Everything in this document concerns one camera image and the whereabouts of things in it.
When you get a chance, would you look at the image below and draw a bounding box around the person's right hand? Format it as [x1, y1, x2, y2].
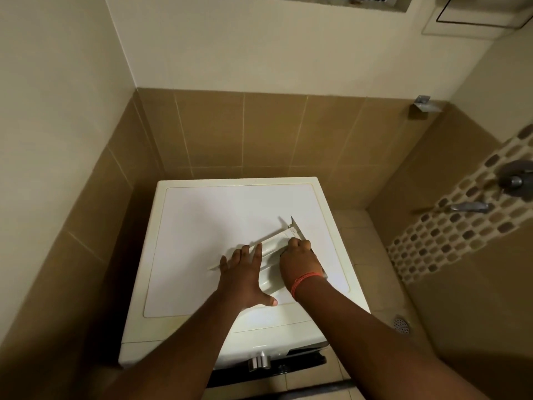
[279, 238, 326, 297]

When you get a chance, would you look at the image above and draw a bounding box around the person's left hand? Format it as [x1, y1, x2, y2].
[219, 243, 279, 309]

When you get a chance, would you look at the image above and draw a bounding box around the white washing machine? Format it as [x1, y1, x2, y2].
[118, 177, 371, 389]

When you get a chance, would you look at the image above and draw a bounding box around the person's right forearm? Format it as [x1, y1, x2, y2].
[293, 277, 488, 400]

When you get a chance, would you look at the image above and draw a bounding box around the person's left forearm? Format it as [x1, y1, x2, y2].
[102, 291, 250, 400]

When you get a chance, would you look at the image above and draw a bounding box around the red thread wristband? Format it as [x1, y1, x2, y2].
[290, 271, 325, 301]

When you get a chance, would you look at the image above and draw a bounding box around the chrome shower mixer valve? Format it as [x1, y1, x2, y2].
[497, 160, 533, 199]

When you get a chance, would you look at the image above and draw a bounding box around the dark framed louvre window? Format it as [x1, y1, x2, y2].
[248, 0, 414, 14]

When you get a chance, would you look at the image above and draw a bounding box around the chrome wall hook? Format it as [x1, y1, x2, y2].
[410, 95, 442, 120]

